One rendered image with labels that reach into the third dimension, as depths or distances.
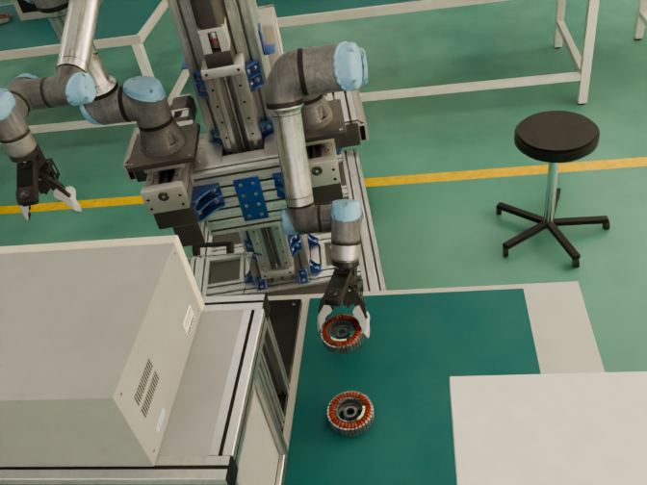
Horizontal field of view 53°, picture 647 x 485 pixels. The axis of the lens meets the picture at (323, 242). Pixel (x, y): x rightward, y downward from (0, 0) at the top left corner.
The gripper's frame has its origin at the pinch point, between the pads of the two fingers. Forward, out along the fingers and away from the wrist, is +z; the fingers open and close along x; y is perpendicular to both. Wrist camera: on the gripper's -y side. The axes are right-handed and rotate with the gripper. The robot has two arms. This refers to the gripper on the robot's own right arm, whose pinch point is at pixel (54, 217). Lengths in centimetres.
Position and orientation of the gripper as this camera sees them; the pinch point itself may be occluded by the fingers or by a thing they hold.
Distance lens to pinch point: 186.5
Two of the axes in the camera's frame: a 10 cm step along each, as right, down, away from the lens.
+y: -0.7, -6.4, 7.7
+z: 1.5, 7.5, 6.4
